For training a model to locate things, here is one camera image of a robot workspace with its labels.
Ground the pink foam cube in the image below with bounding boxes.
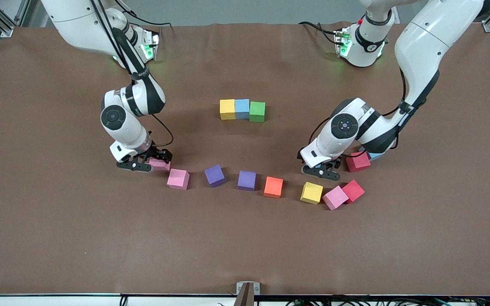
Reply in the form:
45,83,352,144
148,158,171,172
322,185,350,211
167,169,190,190

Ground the green foam cube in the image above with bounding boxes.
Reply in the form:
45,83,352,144
249,101,266,123

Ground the yellow foam cube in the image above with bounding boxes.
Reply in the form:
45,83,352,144
300,182,324,205
219,99,236,120

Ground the red foam cube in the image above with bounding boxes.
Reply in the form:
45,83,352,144
341,179,365,204
345,152,371,173

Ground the orange foam cube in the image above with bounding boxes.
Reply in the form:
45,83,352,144
264,177,284,199

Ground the purple foam cube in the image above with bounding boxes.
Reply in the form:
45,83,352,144
204,164,227,188
237,170,257,191

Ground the brown table cover sheet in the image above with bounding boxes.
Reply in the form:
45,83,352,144
0,21,490,296

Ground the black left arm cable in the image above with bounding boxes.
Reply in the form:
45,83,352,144
309,68,408,149

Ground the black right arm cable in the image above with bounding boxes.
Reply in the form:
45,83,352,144
90,0,174,148

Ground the black arm base cable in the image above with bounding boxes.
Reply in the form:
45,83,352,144
298,20,343,45

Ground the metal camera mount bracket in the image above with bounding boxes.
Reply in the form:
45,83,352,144
235,281,261,306

